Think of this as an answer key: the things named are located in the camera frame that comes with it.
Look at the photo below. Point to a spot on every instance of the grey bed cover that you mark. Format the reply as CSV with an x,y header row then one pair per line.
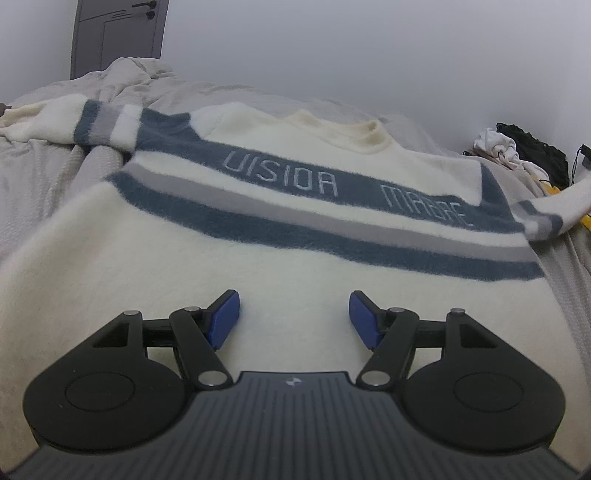
x,y
38,177

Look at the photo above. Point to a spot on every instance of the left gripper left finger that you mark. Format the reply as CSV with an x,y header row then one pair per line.
x,y
132,379

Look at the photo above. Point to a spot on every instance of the yellow cloth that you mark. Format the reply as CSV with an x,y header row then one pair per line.
x,y
571,206

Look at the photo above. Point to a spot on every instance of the cream sweater with blue stripes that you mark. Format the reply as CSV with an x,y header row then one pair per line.
x,y
294,213

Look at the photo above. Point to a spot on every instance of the cardboard box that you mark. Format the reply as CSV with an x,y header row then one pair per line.
x,y
476,153

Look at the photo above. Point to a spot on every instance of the white crumpled cloth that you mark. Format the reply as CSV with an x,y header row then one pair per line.
x,y
502,150

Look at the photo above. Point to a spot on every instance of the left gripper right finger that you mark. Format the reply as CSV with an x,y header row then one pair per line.
x,y
457,381

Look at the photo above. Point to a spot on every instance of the black garment pile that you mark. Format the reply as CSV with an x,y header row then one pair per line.
x,y
542,154

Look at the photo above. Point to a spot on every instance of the grey door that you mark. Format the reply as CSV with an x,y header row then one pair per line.
x,y
105,30

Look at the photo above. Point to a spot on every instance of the black wall charger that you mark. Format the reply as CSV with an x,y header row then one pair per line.
x,y
581,160

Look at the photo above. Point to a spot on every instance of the black door handle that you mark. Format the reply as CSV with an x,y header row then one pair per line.
x,y
150,7

